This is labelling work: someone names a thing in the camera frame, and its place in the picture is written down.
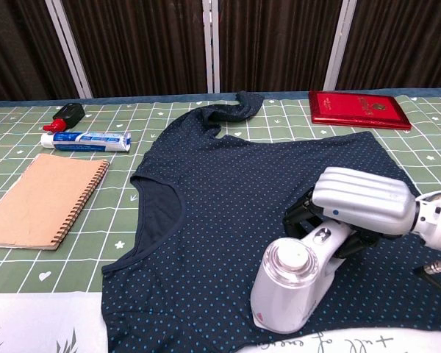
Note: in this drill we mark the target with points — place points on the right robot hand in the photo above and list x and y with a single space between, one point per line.
367 202

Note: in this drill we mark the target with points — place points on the white partition frame post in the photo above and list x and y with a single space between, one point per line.
71 48
340 44
211 46

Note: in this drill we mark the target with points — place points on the green checked tablecloth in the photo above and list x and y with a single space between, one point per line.
132 121

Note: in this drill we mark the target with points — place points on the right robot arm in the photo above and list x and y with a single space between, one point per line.
437 220

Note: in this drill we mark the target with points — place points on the blue white toothpaste tube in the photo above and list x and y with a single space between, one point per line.
88 140

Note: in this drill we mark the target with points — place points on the dark pleated partition panel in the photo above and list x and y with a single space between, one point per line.
18 48
272 44
400 42
143 46

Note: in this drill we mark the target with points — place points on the black device with red nozzle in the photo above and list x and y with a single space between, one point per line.
70 114

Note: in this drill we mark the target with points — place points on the dark blue dotted shirt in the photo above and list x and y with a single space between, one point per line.
224 206

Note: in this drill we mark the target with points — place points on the red certificate book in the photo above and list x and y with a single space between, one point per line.
356 108

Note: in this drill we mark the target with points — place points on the brown spiral notebook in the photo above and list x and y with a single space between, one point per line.
44 198

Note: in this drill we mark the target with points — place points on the white handheld steamer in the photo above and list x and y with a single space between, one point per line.
286 294

